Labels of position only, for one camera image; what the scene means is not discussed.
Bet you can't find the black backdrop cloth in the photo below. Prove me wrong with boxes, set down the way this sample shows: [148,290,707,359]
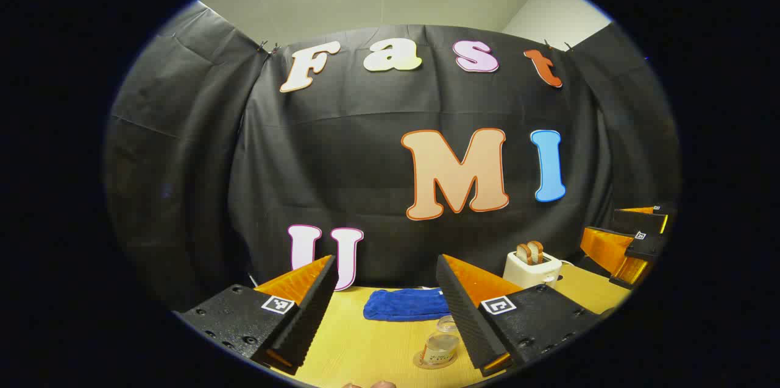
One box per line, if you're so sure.
[104,1,680,316]

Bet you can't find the clear plastic water bottle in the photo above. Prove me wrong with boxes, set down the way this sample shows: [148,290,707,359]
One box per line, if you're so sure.
[420,315,462,370]

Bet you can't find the white toaster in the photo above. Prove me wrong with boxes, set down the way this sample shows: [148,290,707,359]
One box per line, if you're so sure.
[503,249,562,290]

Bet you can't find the blue towel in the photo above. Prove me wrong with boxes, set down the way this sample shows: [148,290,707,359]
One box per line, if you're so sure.
[363,288,452,322]

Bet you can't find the round cork coaster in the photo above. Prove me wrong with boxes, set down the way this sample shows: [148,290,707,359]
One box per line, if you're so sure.
[413,347,456,371]

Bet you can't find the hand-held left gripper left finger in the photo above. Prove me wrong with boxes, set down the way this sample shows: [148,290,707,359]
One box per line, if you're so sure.
[174,255,339,376]

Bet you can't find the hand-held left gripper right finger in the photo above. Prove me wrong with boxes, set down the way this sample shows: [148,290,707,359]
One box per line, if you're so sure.
[436,254,604,378]

